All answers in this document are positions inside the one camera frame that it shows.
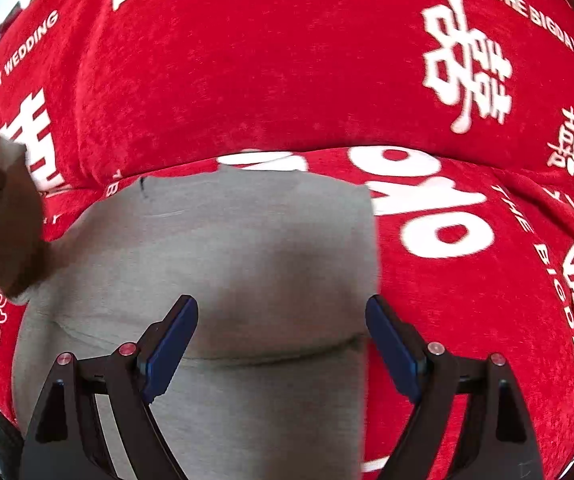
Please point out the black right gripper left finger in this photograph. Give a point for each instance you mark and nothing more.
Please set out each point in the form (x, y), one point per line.
(65, 438)

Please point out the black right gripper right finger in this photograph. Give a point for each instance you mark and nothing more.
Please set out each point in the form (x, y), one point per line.
(497, 440)

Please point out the grey small garment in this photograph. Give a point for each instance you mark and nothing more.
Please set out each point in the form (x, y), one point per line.
(272, 385)

